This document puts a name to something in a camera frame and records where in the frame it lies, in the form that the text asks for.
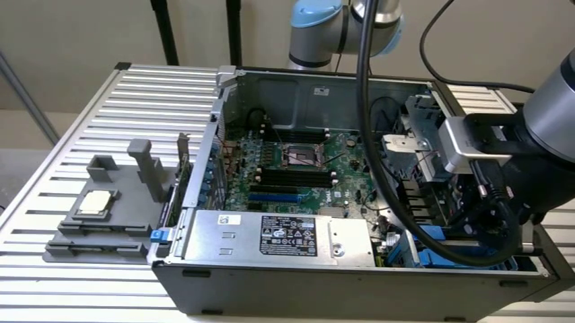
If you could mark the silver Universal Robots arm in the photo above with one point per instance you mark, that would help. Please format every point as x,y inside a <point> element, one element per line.
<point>314,40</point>

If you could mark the CPU socket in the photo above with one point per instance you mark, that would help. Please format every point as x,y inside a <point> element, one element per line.
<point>302,155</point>

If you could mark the blue case latch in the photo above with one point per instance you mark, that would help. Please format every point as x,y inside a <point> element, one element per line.
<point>160,235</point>

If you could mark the blue disk caddy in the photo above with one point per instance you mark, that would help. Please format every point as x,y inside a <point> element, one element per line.
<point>434,242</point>

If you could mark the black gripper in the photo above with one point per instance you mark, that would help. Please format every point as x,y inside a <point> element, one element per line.
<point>539,188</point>

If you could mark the green motherboard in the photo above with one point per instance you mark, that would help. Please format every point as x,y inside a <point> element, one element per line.
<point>314,198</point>

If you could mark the black metal pole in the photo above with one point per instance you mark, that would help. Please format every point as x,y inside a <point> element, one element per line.
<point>234,33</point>
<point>167,33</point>

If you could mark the silver CPU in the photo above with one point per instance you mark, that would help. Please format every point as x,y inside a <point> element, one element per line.
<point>98,201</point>

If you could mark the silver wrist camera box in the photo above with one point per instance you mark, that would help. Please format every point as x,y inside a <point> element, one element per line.
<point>458,148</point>

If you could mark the blue expansion slot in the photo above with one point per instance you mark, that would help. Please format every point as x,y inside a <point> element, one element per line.
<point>274,198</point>

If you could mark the metal disk bay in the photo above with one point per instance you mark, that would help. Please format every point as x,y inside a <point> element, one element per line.
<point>404,148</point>

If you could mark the silver chipset heat sink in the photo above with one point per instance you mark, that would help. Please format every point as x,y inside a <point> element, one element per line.
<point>334,212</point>

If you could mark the silver power supply unit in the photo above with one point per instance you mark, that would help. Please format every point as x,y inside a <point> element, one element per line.
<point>251,239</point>

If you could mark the grey parts rack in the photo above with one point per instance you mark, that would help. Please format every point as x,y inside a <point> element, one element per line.
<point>122,188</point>

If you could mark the black RAM slot bank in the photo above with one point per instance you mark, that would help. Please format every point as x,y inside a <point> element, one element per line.
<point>299,134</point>
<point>296,177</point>

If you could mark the black open PC case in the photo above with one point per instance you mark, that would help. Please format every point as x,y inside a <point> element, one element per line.
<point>314,289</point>

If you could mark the RAM stick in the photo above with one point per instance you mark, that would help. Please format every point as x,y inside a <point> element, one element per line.
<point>96,249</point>

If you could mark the grey metal pole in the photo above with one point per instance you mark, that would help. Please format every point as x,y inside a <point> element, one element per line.
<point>27,97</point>

